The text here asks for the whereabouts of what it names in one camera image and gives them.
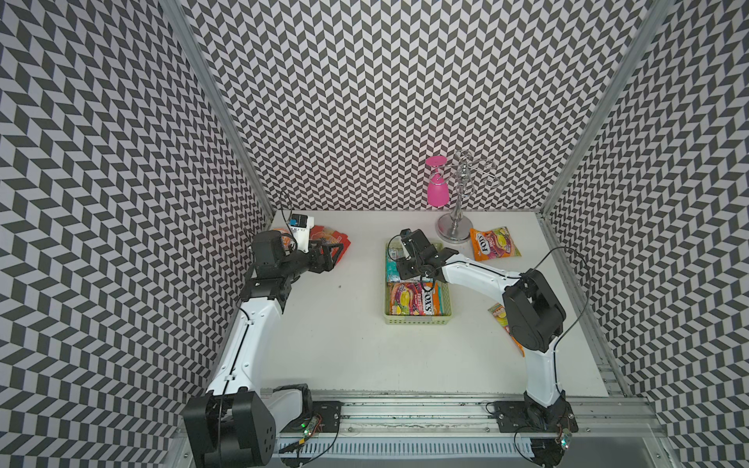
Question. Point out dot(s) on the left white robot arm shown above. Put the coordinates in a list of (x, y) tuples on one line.
[(233, 424)]

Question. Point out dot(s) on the chrome glass holder stand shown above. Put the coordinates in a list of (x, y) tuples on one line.
[(454, 226)]

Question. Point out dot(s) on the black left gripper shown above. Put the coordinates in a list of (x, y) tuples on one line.
[(327, 262)]

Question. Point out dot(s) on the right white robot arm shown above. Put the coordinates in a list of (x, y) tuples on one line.
[(535, 316)]

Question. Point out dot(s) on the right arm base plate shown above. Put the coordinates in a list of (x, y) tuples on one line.
[(512, 416)]

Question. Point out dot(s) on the aluminium frame post right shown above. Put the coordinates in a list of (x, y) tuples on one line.
[(631, 58)]

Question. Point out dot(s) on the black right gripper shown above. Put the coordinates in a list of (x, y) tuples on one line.
[(405, 272)]

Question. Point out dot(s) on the green perforated plastic basket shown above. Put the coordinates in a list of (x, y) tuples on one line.
[(420, 320)]

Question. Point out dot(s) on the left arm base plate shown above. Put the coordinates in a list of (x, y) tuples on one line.
[(329, 413)]

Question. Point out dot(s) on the aluminium front rail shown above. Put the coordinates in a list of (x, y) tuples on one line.
[(613, 431)]

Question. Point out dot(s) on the aluminium frame post left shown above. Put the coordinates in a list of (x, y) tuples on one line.
[(173, 11)]

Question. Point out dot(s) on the pink plastic wine glass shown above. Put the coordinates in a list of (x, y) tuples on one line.
[(438, 192)]

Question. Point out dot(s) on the red cocoaland candy bag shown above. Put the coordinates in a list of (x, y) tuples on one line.
[(330, 235)]

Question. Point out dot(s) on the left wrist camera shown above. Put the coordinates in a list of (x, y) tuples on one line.
[(300, 226)]

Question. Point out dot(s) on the orange fox's candy bag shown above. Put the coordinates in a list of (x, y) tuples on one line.
[(493, 244), (499, 313), (412, 299)]

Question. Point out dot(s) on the orange patterned small bowl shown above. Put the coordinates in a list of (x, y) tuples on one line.
[(288, 239)]

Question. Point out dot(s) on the aluminium frame post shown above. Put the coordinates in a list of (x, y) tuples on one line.
[(631, 58), (173, 11)]

